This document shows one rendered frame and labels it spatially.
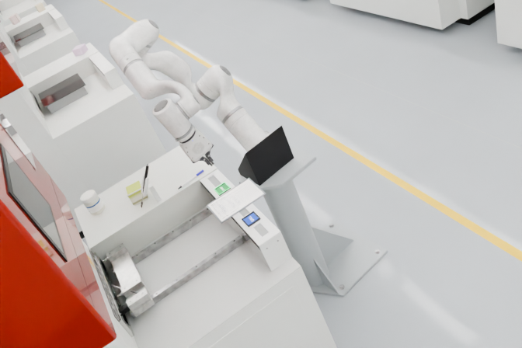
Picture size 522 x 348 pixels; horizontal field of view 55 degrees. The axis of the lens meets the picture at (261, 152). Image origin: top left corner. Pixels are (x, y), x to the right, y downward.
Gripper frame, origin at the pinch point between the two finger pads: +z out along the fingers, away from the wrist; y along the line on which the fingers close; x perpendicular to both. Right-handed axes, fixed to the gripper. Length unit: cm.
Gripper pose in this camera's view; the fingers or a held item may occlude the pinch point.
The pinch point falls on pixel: (209, 160)
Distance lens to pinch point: 201.3
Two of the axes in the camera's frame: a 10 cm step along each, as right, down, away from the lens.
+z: 4.9, 6.4, 5.9
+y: 7.3, -6.7, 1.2
